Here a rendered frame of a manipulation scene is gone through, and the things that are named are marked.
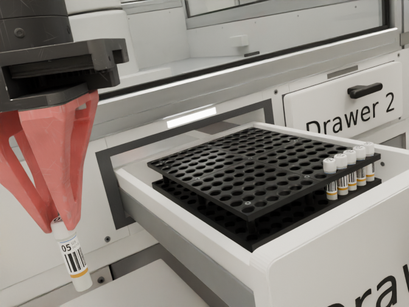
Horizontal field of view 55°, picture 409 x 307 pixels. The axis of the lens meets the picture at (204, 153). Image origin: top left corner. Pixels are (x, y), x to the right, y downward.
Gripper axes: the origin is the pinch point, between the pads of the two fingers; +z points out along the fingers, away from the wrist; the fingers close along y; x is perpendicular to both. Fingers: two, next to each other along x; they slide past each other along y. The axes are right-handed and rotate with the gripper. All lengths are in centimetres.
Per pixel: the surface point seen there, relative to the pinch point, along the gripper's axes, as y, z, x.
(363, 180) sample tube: -24.4, 8.0, -17.6
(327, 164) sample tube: -20.1, 4.9, -15.5
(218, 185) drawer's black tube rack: -9.3, 6.7, -18.4
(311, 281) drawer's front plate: -14.1, 6.5, 0.1
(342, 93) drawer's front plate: -33, 4, -48
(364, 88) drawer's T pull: -36, 3, -46
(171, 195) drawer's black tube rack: -3.4, 9.3, -23.7
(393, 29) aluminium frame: -46, -5, -57
